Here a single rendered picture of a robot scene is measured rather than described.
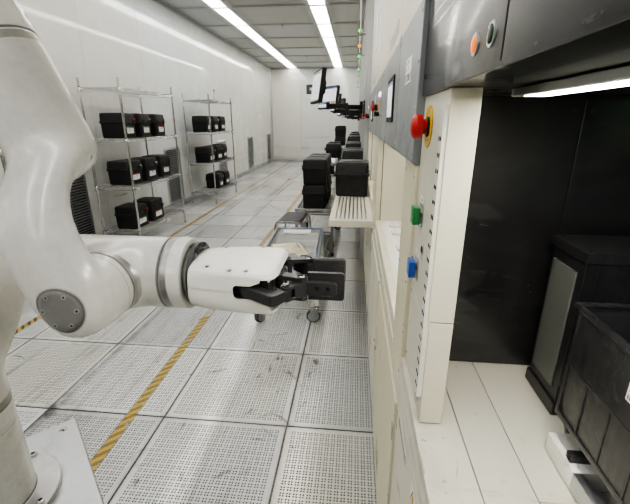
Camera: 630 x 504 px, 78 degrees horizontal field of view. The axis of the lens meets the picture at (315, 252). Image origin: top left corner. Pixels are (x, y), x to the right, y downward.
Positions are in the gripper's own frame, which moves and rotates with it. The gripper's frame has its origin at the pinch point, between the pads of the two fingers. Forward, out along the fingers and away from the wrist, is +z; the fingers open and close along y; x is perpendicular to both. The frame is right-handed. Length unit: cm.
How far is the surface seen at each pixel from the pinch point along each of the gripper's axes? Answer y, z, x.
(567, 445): -7.8, 35.6, -28.6
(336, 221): -184, -7, -39
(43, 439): -14, -57, -43
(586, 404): -4.0, 34.1, -18.2
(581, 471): -3.1, 35.2, -28.6
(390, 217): -167, 23, -32
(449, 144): -13.9, 15.2, 14.2
